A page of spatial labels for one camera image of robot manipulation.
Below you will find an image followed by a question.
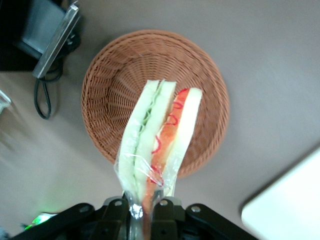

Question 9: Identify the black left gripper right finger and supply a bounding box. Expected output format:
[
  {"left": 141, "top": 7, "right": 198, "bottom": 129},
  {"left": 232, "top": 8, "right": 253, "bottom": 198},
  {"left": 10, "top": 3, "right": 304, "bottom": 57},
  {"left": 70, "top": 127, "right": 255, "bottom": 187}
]
[{"left": 151, "top": 196, "right": 187, "bottom": 240}]

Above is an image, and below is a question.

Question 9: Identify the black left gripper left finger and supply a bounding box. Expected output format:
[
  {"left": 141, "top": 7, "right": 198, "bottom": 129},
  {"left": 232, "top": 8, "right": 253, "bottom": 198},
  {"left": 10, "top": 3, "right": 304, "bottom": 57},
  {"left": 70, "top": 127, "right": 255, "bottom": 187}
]
[{"left": 96, "top": 196, "right": 131, "bottom": 240}]

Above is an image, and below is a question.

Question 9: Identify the plastic sandwich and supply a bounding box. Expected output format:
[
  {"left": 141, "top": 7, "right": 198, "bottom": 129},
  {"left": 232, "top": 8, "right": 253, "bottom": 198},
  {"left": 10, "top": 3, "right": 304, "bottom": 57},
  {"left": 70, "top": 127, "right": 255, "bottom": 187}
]
[{"left": 113, "top": 79, "right": 203, "bottom": 227}]

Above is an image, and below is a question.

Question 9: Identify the cream plastic tray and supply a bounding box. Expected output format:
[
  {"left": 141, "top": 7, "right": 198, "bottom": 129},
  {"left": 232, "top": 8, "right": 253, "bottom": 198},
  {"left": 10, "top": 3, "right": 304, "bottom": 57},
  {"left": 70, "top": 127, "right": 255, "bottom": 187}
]
[{"left": 241, "top": 147, "right": 320, "bottom": 240}]

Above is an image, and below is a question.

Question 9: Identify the brown round wicker basket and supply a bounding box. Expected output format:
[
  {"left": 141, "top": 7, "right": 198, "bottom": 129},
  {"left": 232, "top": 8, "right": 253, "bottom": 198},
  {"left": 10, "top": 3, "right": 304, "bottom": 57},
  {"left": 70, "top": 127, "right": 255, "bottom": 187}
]
[{"left": 81, "top": 29, "right": 230, "bottom": 179}]

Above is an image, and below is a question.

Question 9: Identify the grey metal bar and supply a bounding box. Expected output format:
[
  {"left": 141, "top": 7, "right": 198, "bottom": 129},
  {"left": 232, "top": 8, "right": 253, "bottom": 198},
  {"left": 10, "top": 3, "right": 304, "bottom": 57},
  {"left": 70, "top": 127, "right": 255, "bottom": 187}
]
[{"left": 31, "top": 3, "right": 81, "bottom": 78}]

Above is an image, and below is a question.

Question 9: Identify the black cable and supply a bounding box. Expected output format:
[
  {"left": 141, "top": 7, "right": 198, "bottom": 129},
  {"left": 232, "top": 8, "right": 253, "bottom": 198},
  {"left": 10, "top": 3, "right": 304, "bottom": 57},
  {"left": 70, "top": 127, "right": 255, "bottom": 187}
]
[{"left": 34, "top": 37, "right": 82, "bottom": 120}]

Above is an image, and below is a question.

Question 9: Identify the grey metal bracket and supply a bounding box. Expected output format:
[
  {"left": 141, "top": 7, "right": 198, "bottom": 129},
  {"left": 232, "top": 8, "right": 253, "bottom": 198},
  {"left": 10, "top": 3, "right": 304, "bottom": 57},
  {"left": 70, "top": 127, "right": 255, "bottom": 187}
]
[{"left": 0, "top": 89, "right": 13, "bottom": 113}]

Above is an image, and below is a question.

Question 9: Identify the grey metal device with cable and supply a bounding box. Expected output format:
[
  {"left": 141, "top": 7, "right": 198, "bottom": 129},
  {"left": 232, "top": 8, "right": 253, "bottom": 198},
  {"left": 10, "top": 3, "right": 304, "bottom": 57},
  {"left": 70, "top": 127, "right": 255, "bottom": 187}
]
[{"left": 0, "top": 0, "right": 82, "bottom": 76}]

